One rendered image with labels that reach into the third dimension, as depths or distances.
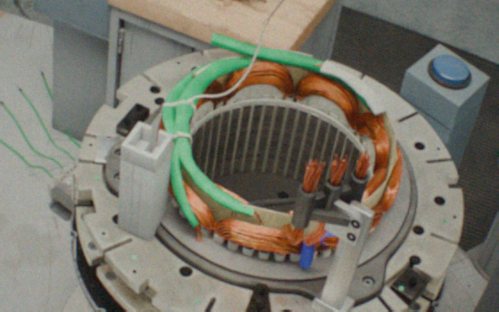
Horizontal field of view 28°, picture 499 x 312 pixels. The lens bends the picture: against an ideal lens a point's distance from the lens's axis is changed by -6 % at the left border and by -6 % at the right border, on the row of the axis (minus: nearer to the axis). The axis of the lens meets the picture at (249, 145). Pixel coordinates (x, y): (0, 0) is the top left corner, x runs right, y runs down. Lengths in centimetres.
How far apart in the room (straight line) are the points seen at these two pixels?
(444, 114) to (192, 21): 27
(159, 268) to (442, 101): 41
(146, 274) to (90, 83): 49
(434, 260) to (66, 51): 57
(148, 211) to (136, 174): 4
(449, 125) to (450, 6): 195
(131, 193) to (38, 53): 69
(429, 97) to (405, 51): 170
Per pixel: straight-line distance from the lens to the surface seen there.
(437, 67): 107
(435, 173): 88
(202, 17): 103
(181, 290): 76
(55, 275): 116
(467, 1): 306
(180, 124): 79
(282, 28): 103
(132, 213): 77
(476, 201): 243
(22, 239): 119
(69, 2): 113
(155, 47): 109
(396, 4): 295
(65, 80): 124
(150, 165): 73
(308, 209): 67
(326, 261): 78
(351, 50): 272
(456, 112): 106
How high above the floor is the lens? 170
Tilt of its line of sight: 45 degrees down
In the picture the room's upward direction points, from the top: 10 degrees clockwise
